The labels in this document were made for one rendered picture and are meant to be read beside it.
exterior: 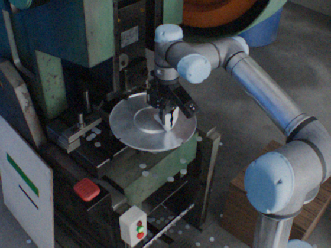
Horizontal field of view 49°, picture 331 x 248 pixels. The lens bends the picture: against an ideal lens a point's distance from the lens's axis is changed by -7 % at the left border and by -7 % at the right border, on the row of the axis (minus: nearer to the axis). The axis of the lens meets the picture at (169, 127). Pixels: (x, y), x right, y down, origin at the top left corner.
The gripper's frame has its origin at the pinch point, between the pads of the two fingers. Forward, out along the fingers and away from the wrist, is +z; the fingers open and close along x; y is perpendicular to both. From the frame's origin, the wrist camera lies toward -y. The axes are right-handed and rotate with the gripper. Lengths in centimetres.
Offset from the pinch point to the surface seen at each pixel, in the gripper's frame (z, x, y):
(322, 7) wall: 73, -330, 64
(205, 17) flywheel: -24.1, -33.0, 13.2
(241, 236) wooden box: 76, -30, -23
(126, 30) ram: -29.6, 1.4, 17.7
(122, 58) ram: -21.2, 4.3, 16.5
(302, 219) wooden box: 45, -34, -46
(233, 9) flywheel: -31.2, -33.0, 2.1
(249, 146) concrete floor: 80, -90, 11
